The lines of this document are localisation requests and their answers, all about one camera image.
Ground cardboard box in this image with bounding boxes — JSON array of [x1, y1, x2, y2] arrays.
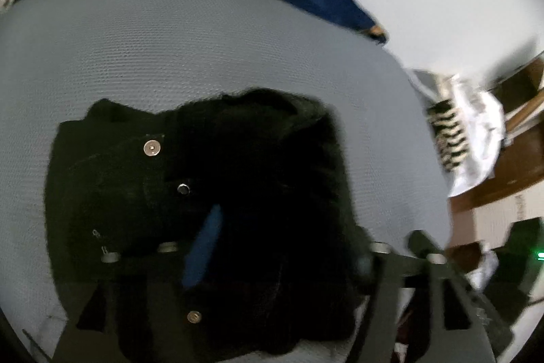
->
[[450, 186, 544, 249]]

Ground striped black and cream cloth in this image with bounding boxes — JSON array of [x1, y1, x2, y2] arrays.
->
[[426, 98, 472, 173]]

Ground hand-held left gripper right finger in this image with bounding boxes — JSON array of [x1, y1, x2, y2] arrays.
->
[[348, 226, 496, 363]]

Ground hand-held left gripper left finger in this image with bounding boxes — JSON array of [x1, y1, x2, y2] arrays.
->
[[52, 205, 225, 363]]

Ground black pants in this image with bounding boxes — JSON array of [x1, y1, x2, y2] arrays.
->
[[45, 87, 377, 361]]

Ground brown wooden furniture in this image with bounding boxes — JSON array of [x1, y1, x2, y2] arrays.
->
[[450, 52, 544, 213]]

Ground white crumpled cloth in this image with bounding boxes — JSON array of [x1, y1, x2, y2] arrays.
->
[[410, 69, 507, 199]]

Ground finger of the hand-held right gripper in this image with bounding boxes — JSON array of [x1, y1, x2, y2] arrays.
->
[[406, 230, 516, 349]]

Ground grey bed sheet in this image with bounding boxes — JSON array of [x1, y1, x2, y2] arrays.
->
[[0, 0, 453, 363]]

